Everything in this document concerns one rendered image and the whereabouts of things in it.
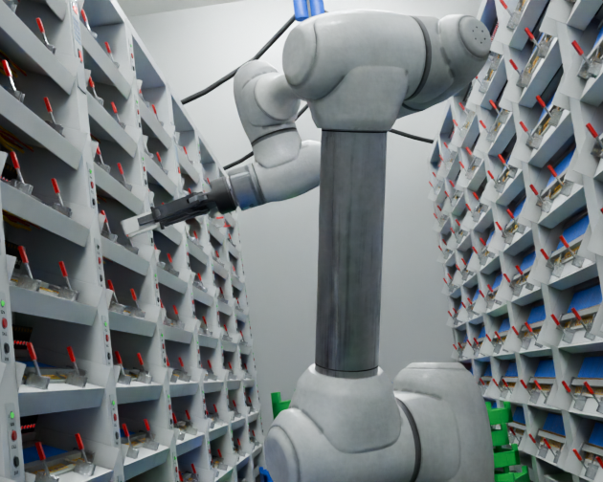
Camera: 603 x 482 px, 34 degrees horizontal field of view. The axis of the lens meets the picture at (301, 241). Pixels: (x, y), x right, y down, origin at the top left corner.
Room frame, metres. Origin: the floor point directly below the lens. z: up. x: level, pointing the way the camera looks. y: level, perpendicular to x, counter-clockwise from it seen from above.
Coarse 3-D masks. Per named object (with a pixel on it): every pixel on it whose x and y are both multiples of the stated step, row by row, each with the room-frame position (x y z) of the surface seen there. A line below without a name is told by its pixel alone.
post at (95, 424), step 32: (32, 32) 2.31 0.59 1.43; (64, 32) 2.31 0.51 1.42; (32, 96) 2.31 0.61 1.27; (64, 96) 2.31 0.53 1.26; (32, 160) 2.31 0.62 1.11; (32, 192) 2.31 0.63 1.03; (64, 192) 2.31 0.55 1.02; (96, 224) 2.37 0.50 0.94; (32, 256) 2.31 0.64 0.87; (64, 256) 2.31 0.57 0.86; (32, 320) 2.31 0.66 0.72; (96, 320) 2.31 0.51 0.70; (64, 352) 2.31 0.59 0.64; (96, 352) 2.31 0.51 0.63; (64, 416) 2.31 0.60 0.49; (96, 416) 2.31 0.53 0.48
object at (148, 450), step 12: (120, 420) 3.01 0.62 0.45; (132, 420) 3.01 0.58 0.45; (144, 420) 2.84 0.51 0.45; (120, 432) 2.88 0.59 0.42; (132, 432) 2.96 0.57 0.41; (144, 432) 2.99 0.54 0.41; (156, 432) 3.01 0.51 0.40; (168, 432) 3.01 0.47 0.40; (132, 444) 2.83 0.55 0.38; (144, 444) 2.84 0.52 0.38; (156, 444) 2.84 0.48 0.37; (168, 444) 3.01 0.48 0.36; (132, 456) 2.57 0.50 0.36; (144, 456) 2.66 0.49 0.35; (156, 456) 2.82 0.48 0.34; (132, 468) 2.53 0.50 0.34; (144, 468) 2.68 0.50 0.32
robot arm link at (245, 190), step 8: (240, 168) 1.96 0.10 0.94; (248, 168) 1.96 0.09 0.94; (232, 176) 1.96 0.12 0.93; (240, 176) 1.95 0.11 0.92; (248, 176) 1.95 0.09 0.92; (256, 176) 1.97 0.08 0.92; (232, 184) 1.95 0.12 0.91; (240, 184) 1.95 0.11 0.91; (248, 184) 1.95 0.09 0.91; (256, 184) 1.95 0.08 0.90; (232, 192) 1.96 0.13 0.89; (240, 192) 1.95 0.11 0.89; (248, 192) 1.95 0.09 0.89; (256, 192) 1.95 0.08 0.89; (240, 200) 1.96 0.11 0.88; (248, 200) 1.96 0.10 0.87; (256, 200) 1.97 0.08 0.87; (264, 200) 2.00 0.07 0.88; (240, 208) 1.98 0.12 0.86; (248, 208) 2.01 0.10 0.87
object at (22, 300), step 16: (16, 272) 2.25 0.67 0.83; (32, 272) 2.31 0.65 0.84; (16, 288) 1.75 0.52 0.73; (80, 288) 2.31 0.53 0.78; (96, 288) 2.31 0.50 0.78; (16, 304) 1.77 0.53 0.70; (32, 304) 1.85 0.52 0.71; (48, 304) 1.95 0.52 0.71; (64, 304) 2.05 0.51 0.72; (80, 304) 2.17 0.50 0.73; (96, 304) 2.31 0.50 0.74; (64, 320) 2.09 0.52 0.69; (80, 320) 2.20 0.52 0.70
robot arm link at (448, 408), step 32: (416, 384) 1.62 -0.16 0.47; (448, 384) 1.61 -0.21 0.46; (416, 416) 1.58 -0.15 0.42; (448, 416) 1.60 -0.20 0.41; (480, 416) 1.63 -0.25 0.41; (448, 448) 1.60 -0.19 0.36; (480, 448) 1.63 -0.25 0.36; (416, 480) 1.60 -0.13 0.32; (448, 480) 1.62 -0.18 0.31; (480, 480) 1.63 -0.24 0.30
